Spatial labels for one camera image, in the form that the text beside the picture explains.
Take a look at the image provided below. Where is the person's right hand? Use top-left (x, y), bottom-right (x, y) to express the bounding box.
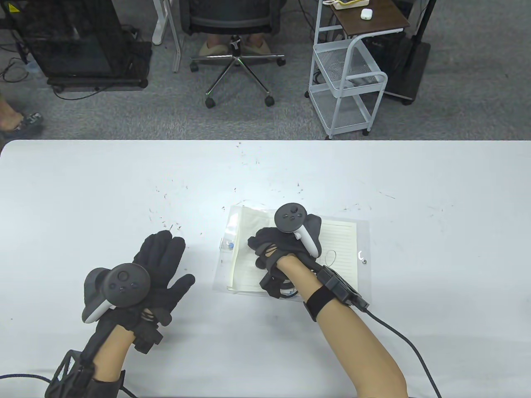
top-left (248, 215), bottom-right (323, 274)

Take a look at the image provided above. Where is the person's left hand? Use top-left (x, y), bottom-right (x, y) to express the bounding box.
top-left (102, 231), bottom-right (195, 336)

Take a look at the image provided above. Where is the spiral notebook with clear cover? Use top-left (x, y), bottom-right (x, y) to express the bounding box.
top-left (214, 205), bottom-right (373, 305)

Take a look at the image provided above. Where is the person's right forearm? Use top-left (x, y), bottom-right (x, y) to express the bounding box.
top-left (277, 256), bottom-right (408, 398)

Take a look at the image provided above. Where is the person's left forearm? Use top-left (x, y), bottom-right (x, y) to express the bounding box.
top-left (95, 323), bottom-right (136, 380)

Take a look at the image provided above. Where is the black white right controller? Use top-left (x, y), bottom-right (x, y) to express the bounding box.
top-left (275, 202), bottom-right (323, 258)

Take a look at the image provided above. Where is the black white controller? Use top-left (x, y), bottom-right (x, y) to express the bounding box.
top-left (275, 202), bottom-right (323, 258)
top-left (82, 263), bottom-right (151, 324)

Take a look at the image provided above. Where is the black right glove sensor box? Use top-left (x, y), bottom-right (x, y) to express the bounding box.
top-left (259, 267), bottom-right (299, 299)

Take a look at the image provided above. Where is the black glove sensor box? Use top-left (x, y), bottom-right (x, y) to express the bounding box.
top-left (134, 323), bottom-right (163, 354)
top-left (259, 267), bottom-right (299, 299)

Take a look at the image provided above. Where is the black white left controller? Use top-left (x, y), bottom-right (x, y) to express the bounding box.
top-left (82, 263), bottom-right (151, 324)

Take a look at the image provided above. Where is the black left glove sensor box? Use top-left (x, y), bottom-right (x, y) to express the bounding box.
top-left (134, 323), bottom-right (163, 354)

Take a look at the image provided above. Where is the black office chair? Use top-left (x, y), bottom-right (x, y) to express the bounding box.
top-left (179, 0), bottom-right (287, 109)

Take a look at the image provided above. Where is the black monitor stand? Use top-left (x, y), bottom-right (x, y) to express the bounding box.
top-left (382, 0), bottom-right (437, 106)

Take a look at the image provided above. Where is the black cabinet on wheels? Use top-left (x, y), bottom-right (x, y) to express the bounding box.
top-left (4, 0), bottom-right (152, 92)

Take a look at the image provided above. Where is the white cart with wooden top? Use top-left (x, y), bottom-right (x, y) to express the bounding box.
top-left (305, 0), bottom-right (410, 139)

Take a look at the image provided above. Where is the black right wrist strap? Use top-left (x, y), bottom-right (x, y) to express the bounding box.
top-left (303, 286), bottom-right (339, 322)

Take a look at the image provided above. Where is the black wrist strap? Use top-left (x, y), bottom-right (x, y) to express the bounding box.
top-left (303, 286), bottom-right (339, 322)
top-left (90, 370), bottom-right (126, 398)

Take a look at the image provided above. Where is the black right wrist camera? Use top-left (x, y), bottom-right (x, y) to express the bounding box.
top-left (319, 267), bottom-right (370, 312)

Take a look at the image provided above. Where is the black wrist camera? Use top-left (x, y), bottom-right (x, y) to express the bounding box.
top-left (319, 267), bottom-right (370, 312)
top-left (45, 349), bottom-right (97, 398)

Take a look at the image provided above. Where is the black left wrist strap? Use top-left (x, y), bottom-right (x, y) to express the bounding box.
top-left (90, 370), bottom-right (126, 398)

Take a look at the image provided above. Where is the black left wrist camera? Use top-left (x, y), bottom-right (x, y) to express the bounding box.
top-left (45, 349), bottom-right (97, 398)

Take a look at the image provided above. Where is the black right camera cable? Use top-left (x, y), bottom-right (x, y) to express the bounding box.
top-left (365, 310), bottom-right (442, 398)

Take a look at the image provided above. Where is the black braided cable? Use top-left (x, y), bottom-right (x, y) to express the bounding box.
top-left (0, 373), bottom-right (52, 384)

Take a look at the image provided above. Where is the white desk leg frame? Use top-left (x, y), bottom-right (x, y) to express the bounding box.
top-left (151, 0), bottom-right (184, 73)

